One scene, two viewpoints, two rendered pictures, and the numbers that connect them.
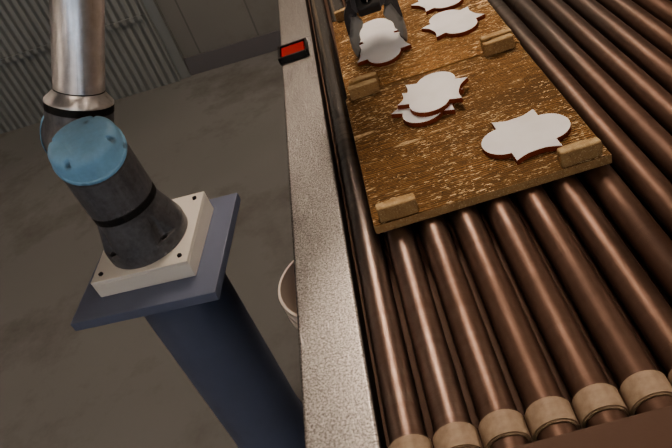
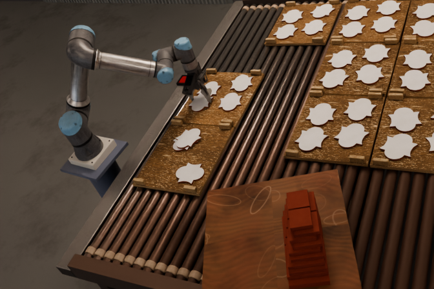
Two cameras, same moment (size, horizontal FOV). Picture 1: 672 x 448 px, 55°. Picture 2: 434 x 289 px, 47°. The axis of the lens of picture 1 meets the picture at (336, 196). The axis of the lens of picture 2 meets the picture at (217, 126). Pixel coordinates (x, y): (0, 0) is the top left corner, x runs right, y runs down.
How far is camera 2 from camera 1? 1.62 m
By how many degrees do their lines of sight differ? 24
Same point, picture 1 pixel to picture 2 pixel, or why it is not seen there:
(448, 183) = (159, 179)
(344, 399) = (89, 231)
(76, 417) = not seen: hidden behind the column
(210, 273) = (99, 171)
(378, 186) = (145, 169)
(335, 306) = (108, 204)
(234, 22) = not seen: outside the picture
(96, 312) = (67, 168)
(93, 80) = (81, 97)
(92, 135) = (71, 120)
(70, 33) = (74, 84)
